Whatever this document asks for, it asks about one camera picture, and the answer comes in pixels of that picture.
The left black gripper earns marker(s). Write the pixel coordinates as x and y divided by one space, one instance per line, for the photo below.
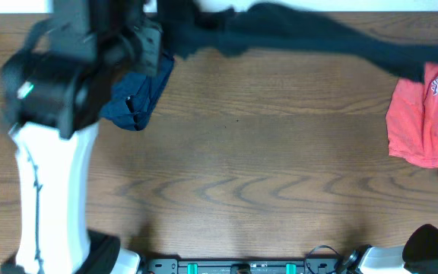
150 47

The black t-shirt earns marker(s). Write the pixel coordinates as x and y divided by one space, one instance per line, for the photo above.
187 29

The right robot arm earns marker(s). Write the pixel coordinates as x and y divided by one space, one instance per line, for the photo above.
419 256

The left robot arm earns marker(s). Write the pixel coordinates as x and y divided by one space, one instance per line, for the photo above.
55 87

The folded navy blue trousers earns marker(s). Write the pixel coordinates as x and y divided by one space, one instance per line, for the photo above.
135 96

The red printed t-shirt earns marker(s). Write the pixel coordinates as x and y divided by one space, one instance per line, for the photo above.
412 120

